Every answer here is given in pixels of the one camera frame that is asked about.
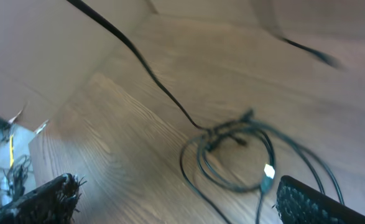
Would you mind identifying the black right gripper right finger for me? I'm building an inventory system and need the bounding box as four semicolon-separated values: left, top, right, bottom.
275;175;365;224

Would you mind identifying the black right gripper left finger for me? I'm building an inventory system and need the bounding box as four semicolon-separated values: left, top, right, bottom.
0;173;86;224

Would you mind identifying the black USB cable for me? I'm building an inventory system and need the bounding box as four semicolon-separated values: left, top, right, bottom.
65;0;346;224

